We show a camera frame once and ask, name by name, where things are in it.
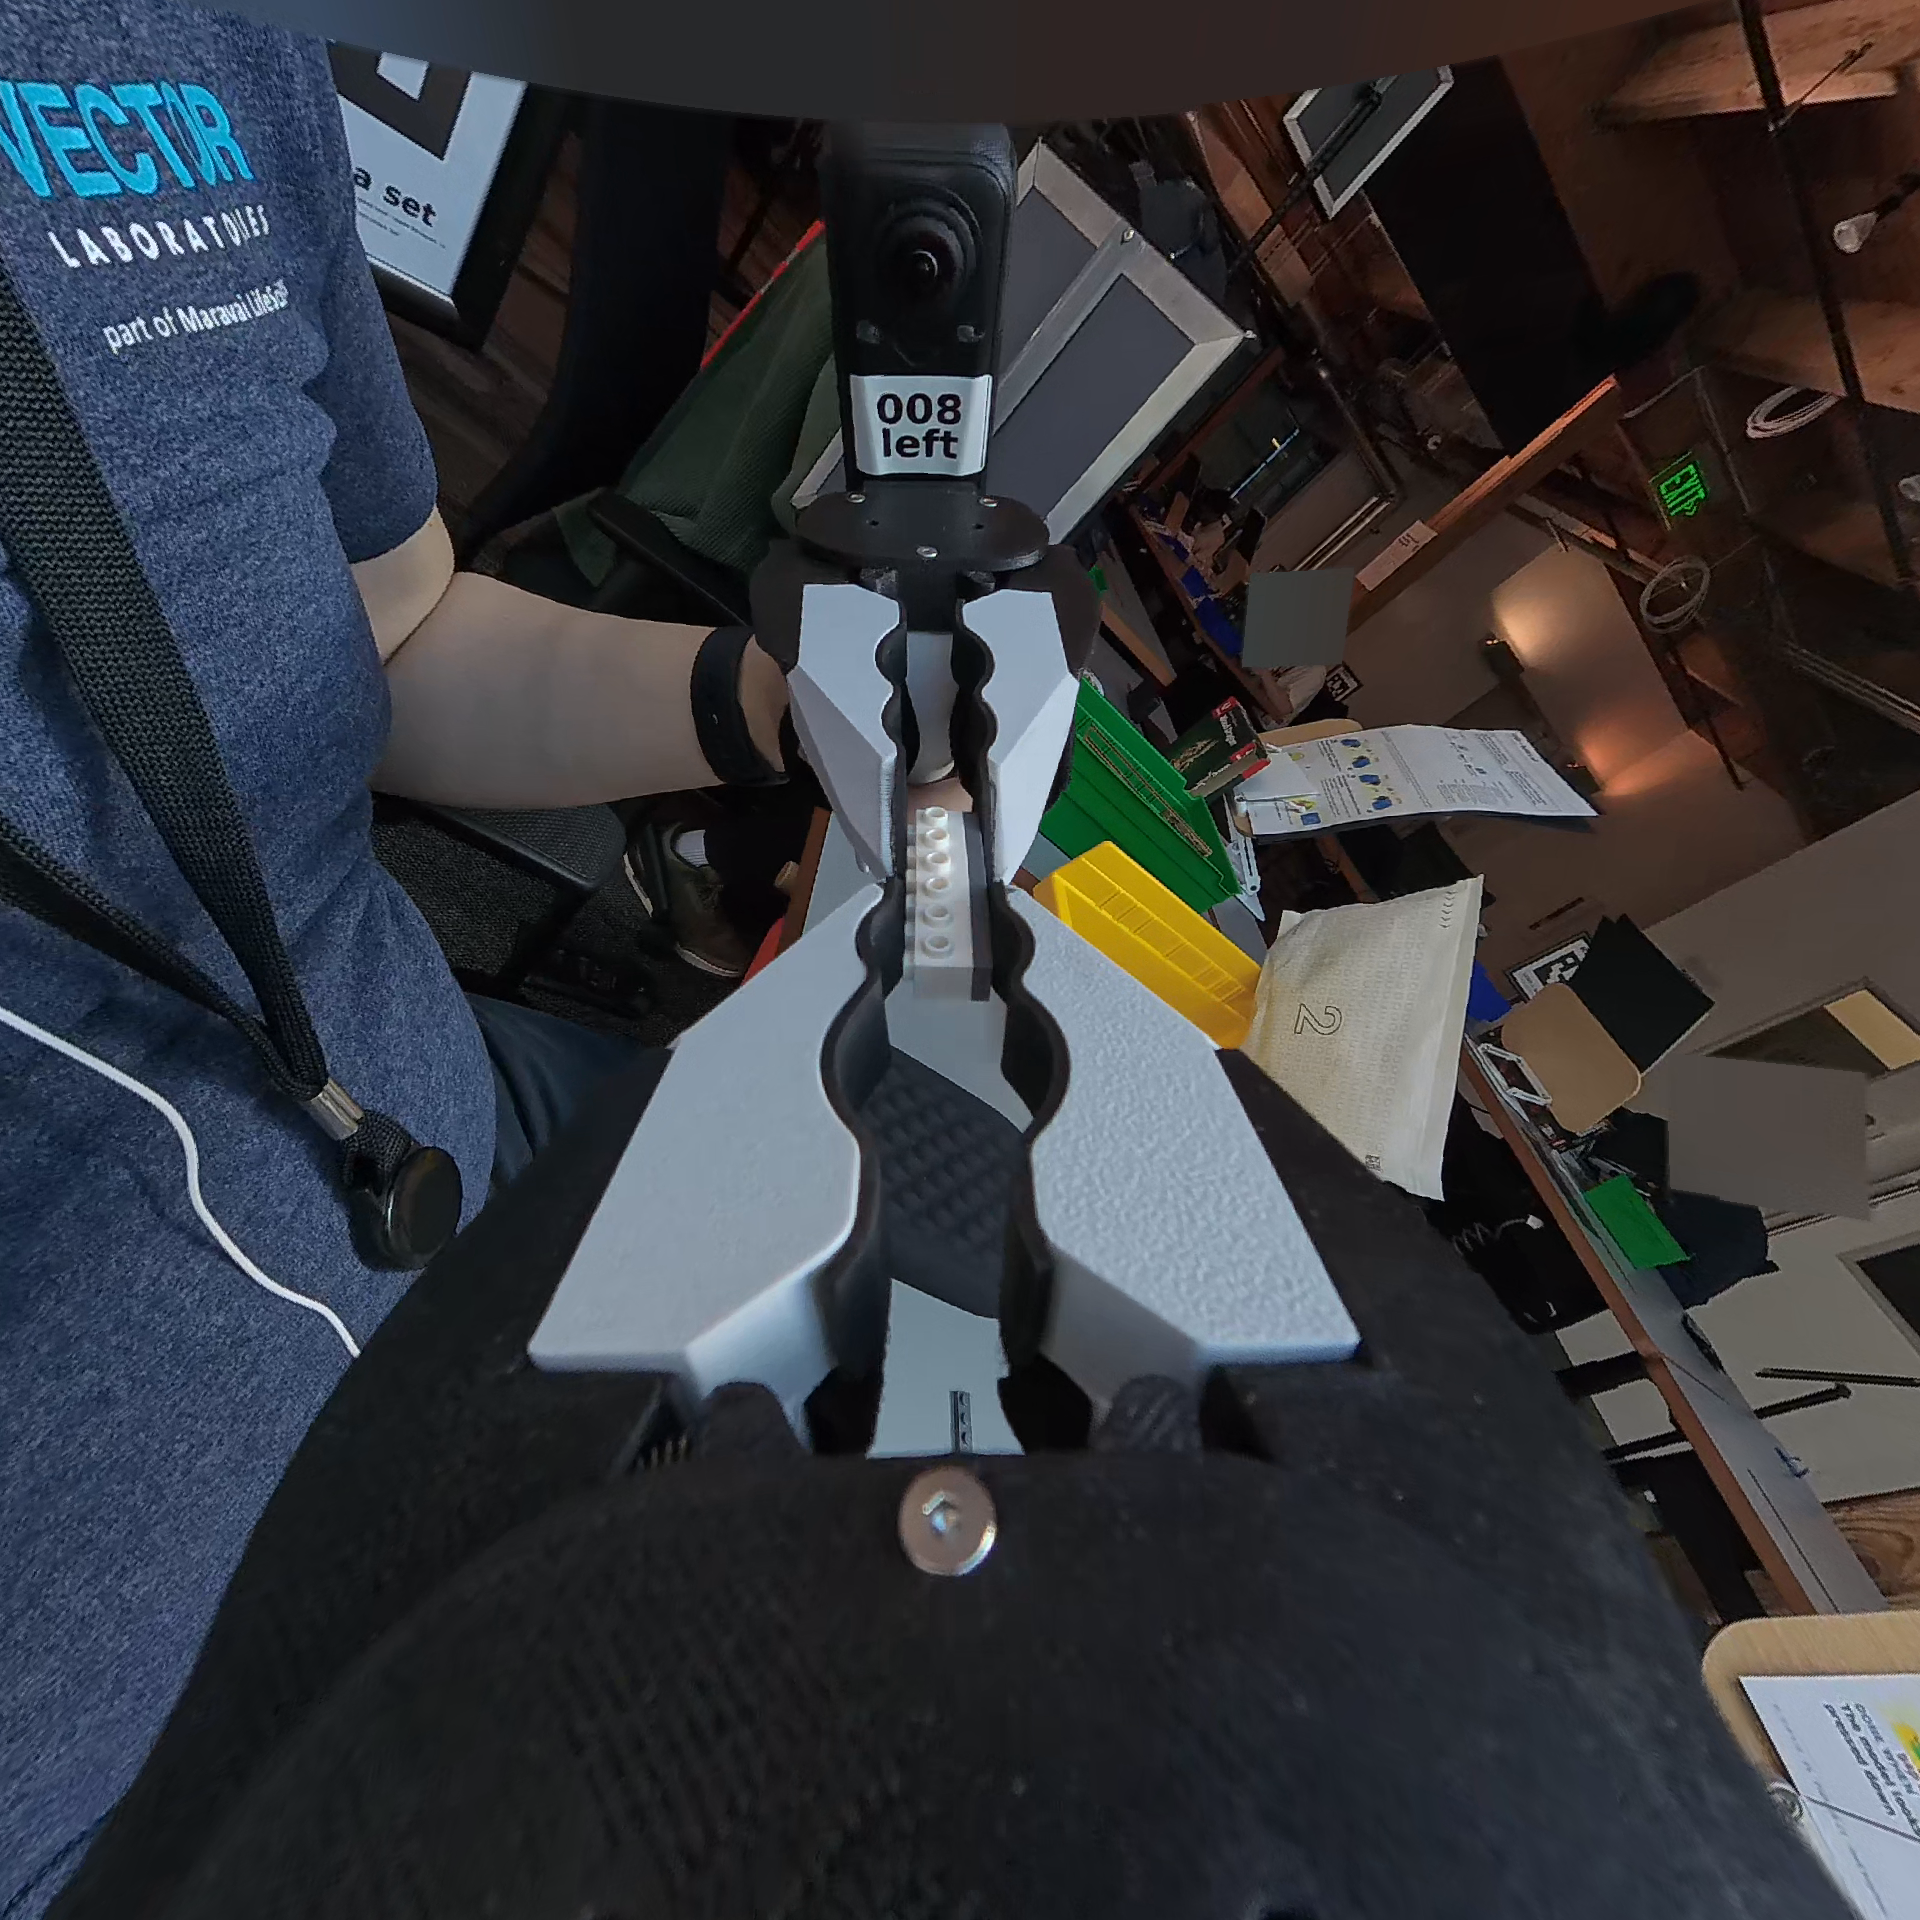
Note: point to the hanging dark monitor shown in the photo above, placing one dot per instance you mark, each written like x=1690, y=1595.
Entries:
x=1358, y=143

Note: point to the person's shoe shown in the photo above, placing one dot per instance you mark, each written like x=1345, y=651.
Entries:
x=690, y=900

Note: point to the green exit sign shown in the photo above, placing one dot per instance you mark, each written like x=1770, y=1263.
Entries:
x=1680, y=486

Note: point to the operator in blue shirt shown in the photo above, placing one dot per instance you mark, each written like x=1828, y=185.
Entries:
x=300, y=451

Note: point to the printed instruction sheet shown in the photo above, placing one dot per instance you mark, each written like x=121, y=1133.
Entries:
x=1852, y=1801

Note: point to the white lego brick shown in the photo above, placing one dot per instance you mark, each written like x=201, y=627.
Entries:
x=937, y=916

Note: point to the small wooden board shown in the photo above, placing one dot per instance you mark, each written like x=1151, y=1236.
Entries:
x=1569, y=1057

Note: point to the green lego plate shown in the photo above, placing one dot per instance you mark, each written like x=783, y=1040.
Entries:
x=1635, y=1218

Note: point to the white paper bag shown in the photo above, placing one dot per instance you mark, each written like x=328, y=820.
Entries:
x=1365, y=1035

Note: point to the person's left hand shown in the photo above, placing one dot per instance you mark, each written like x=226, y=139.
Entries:
x=937, y=774

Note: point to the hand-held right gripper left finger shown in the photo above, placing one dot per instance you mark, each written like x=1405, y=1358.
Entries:
x=706, y=1215

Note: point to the long wooden table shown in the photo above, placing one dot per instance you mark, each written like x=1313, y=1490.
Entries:
x=1694, y=1380

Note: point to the black wristband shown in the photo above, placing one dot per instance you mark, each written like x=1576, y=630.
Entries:
x=728, y=705

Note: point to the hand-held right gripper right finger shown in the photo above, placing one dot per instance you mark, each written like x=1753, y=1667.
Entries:
x=1185, y=1215

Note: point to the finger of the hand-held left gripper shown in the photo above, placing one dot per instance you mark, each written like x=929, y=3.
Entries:
x=1036, y=705
x=838, y=705

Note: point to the yellow plastic bin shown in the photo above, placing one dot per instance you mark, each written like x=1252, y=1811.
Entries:
x=1155, y=937

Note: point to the lego instruction booklet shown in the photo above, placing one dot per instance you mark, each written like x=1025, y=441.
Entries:
x=1425, y=774

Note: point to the office chair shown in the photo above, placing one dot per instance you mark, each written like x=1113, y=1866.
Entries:
x=495, y=869

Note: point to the dark lego box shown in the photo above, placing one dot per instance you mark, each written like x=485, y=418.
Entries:
x=1223, y=749

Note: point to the wooden clipboard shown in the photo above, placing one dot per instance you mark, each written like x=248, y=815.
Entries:
x=1724, y=1665
x=1319, y=732

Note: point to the green plastic bin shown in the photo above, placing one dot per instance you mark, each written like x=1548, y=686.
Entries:
x=1117, y=810

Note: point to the dark green cloth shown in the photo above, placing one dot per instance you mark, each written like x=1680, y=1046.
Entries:
x=719, y=451

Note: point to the person's leg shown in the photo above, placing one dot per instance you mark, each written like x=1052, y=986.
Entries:
x=555, y=1066

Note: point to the grey framed monitor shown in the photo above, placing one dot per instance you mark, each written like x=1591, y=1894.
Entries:
x=1125, y=375

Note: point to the framed marker sign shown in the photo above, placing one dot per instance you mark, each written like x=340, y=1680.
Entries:
x=435, y=164

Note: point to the person's left forearm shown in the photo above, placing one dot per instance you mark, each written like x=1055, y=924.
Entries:
x=555, y=705

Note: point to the black badge reel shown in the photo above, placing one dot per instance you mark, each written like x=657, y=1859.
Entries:
x=405, y=1200

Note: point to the printed marker tag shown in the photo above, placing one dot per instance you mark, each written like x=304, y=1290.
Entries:
x=1548, y=968

